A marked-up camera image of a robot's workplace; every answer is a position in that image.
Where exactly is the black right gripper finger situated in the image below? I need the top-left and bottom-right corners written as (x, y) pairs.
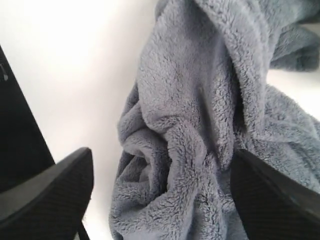
top-left (230, 149), bottom-right (320, 240)

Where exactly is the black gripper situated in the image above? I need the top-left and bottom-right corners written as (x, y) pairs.
top-left (0, 52), bottom-right (94, 240)

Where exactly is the grey fleece cloth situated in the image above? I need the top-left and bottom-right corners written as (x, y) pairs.
top-left (109, 0), bottom-right (320, 240)

